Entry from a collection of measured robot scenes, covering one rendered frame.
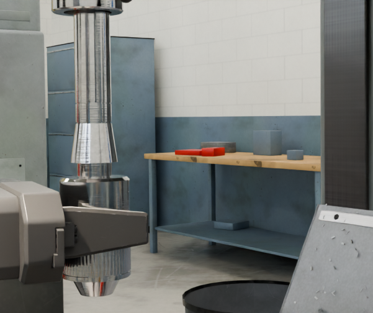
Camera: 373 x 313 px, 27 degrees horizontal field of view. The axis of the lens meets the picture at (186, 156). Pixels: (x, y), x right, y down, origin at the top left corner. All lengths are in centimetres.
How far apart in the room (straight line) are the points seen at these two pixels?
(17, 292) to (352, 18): 44
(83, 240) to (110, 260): 3
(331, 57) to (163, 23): 732
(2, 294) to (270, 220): 615
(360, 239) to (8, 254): 44
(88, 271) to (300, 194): 603
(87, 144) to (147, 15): 793
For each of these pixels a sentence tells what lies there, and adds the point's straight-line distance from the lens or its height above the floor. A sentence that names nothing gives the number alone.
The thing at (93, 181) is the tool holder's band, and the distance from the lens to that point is 50.
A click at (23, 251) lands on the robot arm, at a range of 47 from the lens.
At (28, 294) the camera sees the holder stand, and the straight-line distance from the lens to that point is 73.
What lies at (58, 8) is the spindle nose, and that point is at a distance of 52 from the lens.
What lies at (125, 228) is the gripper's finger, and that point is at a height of 114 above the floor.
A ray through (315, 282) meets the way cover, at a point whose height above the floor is 103.
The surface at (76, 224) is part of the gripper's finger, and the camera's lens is 49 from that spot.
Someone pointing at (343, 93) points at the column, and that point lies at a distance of 85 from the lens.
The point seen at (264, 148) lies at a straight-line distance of 633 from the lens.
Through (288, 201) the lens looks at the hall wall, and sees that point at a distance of 663.
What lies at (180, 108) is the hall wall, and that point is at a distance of 787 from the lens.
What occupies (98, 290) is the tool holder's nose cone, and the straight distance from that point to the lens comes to 52.
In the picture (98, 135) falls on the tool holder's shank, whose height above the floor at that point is 120.
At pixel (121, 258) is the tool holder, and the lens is 52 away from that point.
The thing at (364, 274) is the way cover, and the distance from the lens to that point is 80.
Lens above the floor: 121
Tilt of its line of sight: 3 degrees down
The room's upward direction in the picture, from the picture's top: 1 degrees counter-clockwise
